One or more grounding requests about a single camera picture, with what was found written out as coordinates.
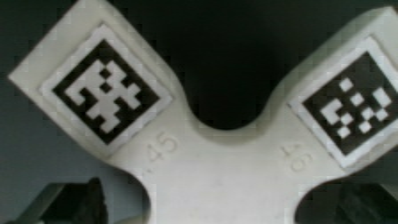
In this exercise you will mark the white cross-shaped table base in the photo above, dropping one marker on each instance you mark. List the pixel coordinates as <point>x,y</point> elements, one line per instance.
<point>225,177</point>

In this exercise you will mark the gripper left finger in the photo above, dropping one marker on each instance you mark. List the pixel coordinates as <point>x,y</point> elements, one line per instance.
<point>69,204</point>

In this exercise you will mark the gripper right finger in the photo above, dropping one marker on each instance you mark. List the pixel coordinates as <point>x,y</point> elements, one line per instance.
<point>367,204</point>

